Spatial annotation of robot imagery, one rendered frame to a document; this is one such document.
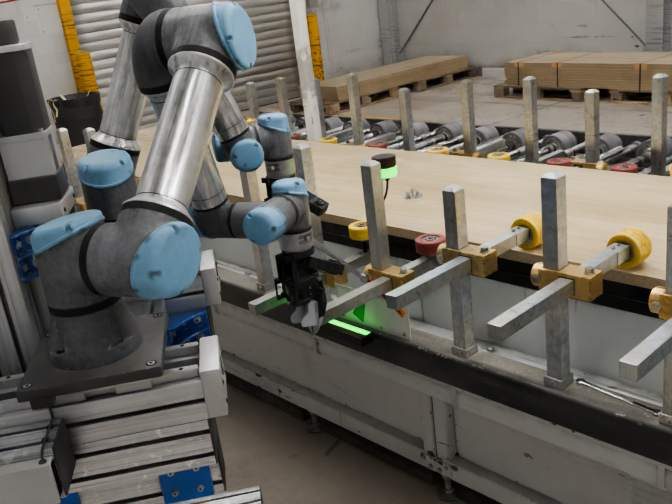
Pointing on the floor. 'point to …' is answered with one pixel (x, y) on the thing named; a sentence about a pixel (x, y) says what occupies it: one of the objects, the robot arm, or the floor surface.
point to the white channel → (305, 69)
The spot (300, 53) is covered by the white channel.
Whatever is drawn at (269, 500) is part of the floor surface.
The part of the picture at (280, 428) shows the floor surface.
